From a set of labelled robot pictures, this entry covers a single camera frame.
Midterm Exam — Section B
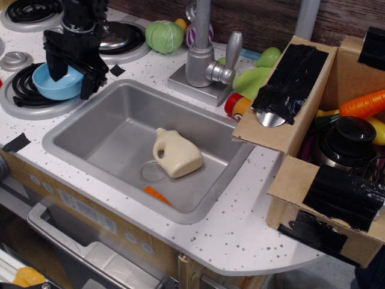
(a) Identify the cardboard box with black tape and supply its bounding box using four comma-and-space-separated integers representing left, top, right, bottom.
233, 36, 384, 268

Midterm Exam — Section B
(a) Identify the front left black burner coil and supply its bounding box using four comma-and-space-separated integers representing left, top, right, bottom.
11, 63, 66, 108

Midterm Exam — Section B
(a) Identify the large green toy pear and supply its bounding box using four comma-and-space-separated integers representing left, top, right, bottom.
233, 67, 272, 101

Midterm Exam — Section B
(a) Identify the white vertical pole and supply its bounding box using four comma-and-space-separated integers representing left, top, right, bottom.
294, 0, 321, 40

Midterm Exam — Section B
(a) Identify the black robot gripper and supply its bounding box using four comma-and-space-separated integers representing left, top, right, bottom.
44, 1, 108, 100

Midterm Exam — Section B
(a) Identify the black tape strip left edge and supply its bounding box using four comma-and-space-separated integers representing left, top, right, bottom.
2, 133, 31, 152

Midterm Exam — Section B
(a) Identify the grey stove knob left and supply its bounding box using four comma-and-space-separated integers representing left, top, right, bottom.
1, 51, 33, 72

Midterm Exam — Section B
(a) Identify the steel pot lid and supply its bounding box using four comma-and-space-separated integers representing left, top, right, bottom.
96, 22, 134, 51

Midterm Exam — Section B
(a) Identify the black burner coil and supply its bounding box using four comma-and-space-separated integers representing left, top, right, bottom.
11, 63, 66, 108
5, 0, 63, 23

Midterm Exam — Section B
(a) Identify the yellow toy corn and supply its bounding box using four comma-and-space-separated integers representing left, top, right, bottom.
315, 110, 384, 146

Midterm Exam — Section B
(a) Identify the red yellow toy bottle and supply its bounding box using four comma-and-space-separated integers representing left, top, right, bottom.
224, 93, 251, 121

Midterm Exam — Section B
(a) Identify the small green toy fruit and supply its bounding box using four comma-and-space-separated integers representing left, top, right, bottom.
256, 47, 282, 68

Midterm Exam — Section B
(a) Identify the grey oven door handle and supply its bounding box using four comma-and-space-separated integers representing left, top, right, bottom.
26, 203, 177, 288

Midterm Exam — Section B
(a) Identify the grey plastic sink basin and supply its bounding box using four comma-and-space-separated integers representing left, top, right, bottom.
42, 79, 253, 223

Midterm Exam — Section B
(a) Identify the cream toy detergent bottle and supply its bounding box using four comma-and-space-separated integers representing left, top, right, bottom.
153, 128, 203, 179

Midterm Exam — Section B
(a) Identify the back left black burner coil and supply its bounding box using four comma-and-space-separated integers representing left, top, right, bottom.
5, 0, 63, 23

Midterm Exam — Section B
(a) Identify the purple white toy onion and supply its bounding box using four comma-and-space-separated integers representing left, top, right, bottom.
185, 23, 214, 47

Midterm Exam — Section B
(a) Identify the silver toy faucet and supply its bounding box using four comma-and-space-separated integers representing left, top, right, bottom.
168, 1, 243, 107

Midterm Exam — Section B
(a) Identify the orange toy carrot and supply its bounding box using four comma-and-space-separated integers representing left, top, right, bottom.
339, 90, 384, 119

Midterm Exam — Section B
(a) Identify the light blue plastic bowl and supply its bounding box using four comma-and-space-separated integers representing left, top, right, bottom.
32, 63, 84, 101

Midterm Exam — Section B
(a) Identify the green toy cabbage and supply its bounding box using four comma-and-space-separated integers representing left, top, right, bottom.
145, 20, 184, 54

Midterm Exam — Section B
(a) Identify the back right burner ring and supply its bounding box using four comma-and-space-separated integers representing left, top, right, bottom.
76, 20, 151, 66

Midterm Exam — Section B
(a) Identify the black tape square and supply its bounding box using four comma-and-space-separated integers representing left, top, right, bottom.
109, 64, 125, 76

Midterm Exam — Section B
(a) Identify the orange toy piece in sink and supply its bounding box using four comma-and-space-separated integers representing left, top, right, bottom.
143, 186, 172, 207

